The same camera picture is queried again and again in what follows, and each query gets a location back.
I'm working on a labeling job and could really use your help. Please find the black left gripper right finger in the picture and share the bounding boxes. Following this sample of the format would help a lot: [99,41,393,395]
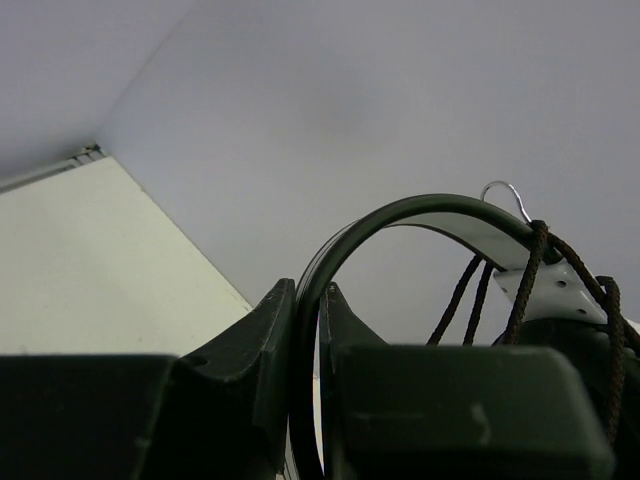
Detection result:
[318,283,394,479]

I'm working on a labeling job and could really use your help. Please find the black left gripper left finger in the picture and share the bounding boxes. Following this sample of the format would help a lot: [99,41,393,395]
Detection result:
[149,279,295,479]

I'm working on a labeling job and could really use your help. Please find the white black headphones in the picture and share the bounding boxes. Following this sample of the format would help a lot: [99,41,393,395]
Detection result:
[289,194,639,479]

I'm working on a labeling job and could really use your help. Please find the black headphone cable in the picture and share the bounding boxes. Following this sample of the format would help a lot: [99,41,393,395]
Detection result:
[427,219,640,446]

